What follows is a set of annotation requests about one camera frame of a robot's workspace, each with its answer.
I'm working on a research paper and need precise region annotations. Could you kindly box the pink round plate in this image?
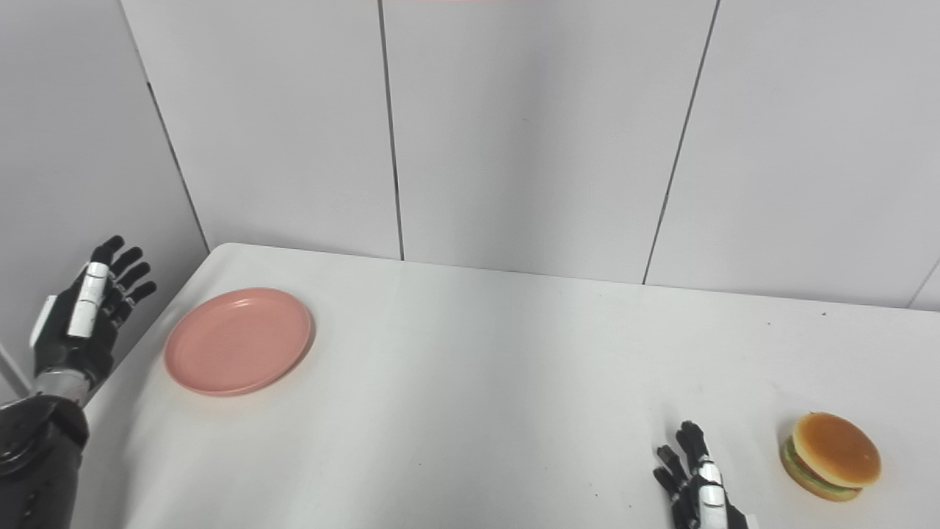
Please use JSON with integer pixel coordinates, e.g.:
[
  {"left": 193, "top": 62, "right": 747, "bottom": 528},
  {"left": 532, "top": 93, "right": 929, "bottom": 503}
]
[{"left": 163, "top": 287, "right": 315, "bottom": 397}]

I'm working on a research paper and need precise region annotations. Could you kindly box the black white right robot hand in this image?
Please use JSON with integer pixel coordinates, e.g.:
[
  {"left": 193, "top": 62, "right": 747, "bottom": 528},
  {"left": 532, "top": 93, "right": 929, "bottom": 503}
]
[{"left": 653, "top": 420, "right": 751, "bottom": 529}]

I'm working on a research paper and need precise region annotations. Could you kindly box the toy hamburger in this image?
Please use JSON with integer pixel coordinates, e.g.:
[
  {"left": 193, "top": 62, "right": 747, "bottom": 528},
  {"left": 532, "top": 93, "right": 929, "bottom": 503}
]
[{"left": 779, "top": 411, "right": 882, "bottom": 503}]

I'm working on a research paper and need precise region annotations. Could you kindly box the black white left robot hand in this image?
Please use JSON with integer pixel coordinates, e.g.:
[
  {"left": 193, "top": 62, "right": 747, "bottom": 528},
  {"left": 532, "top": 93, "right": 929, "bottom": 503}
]
[{"left": 29, "top": 235, "right": 158, "bottom": 402}]

